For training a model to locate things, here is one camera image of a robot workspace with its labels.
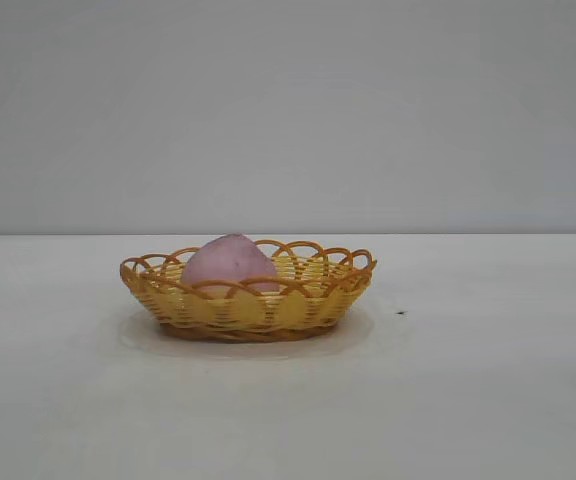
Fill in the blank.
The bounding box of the pink round bun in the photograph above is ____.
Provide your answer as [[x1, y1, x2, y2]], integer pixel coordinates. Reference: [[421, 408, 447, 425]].
[[181, 233, 280, 294]]

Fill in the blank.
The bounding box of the yellow woven wicker basket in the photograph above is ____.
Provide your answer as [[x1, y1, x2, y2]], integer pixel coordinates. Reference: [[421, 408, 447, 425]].
[[118, 238, 380, 345]]

